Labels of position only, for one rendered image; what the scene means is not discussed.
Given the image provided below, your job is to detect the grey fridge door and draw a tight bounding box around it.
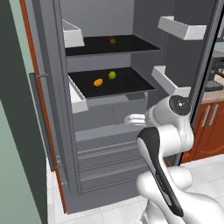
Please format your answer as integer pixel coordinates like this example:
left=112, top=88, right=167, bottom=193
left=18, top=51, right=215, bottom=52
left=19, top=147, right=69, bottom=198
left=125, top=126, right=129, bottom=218
left=151, top=0, right=224, bottom=165
left=24, top=0, right=89, bottom=215

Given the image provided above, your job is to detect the grey right fridge door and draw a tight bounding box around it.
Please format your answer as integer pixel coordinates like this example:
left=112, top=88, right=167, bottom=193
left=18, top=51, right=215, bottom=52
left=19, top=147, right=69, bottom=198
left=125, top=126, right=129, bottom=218
left=151, top=0, right=224, bottom=165

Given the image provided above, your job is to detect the grey crisper drawer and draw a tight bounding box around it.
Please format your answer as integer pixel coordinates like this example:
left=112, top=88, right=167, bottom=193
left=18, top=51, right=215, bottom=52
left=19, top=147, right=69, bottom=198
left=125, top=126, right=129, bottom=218
left=72, top=94, right=149, bottom=133

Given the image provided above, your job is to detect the dark green cupboard panel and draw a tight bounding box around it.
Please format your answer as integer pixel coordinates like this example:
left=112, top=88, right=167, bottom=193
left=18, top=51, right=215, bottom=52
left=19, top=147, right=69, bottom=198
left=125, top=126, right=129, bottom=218
left=0, top=0, right=49, bottom=224

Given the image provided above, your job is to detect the dark brown fruit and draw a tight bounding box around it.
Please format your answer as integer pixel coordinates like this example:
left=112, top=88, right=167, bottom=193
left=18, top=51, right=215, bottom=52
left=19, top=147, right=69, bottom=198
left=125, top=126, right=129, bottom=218
left=106, top=35, right=117, bottom=46

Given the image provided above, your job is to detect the grey left fridge door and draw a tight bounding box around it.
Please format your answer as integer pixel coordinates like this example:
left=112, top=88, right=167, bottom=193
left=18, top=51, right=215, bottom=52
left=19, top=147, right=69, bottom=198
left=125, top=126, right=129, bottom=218
left=24, top=0, right=89, bottom=215

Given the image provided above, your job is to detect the grey freezer drawer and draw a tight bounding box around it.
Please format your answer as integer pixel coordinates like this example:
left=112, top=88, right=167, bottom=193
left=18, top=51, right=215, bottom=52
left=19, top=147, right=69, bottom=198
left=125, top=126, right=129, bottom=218
left=74, top=125, right=151, bottom=194

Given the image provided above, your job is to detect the grey fridge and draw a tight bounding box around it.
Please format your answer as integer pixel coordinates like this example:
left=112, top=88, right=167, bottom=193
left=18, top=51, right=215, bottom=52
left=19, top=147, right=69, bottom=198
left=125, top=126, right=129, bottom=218
left=52, top=0, right=176, bottom=215

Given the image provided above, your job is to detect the red-brown cupboard door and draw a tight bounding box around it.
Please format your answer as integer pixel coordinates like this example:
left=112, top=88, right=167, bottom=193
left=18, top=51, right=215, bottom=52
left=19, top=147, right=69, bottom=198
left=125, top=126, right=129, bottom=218
left=181, top=101, right=213, bottom=165
left=194, top=100, right=224, bottom=160

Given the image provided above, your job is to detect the black glass fridge rack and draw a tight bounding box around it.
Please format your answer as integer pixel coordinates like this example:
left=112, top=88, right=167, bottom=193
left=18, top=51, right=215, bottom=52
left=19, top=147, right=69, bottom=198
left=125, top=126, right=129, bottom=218
left=67, top=66, right=158, bottom=100
left=64, top=34, right=162, bottom=57

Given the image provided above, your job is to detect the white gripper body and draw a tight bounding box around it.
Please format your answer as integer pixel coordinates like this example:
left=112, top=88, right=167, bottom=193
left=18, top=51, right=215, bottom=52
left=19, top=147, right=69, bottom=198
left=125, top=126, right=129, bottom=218
left=124, top=113, right=147, bottom=127

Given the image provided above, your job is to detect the black hob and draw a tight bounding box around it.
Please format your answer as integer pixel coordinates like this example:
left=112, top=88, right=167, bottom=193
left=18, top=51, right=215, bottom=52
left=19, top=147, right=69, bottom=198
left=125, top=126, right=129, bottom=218
left=205, top=79, right=224, bottom=92

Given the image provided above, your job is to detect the grey fridge door handle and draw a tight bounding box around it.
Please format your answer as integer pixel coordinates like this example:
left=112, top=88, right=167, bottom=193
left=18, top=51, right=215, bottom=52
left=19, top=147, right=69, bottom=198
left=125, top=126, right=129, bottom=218
left=28, top=73, right=64, bottom=173

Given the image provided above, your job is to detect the silver cupboard handle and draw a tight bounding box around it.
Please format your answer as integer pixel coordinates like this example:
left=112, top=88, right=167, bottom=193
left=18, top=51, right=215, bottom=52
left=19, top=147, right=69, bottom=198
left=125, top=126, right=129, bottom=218
left=201, top=105, right=211, bottom=128
left=208, top=103, right=220, bottom=127

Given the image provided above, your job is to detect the white door bin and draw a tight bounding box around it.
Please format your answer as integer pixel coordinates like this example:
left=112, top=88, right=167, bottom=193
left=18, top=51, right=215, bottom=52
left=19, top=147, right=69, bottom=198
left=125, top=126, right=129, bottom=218
left=67, top=76, right=89, bottom=115
left=157, top=15, right=207, bottom=41
left=150, top=65, right=192, bottom=99
left=61, top=18, right=86, bottom=49

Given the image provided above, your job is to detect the orange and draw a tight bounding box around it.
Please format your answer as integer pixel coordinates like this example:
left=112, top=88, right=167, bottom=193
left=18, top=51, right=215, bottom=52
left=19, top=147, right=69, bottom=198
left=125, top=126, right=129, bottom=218
left=93, top=78, right=104, bottom=88

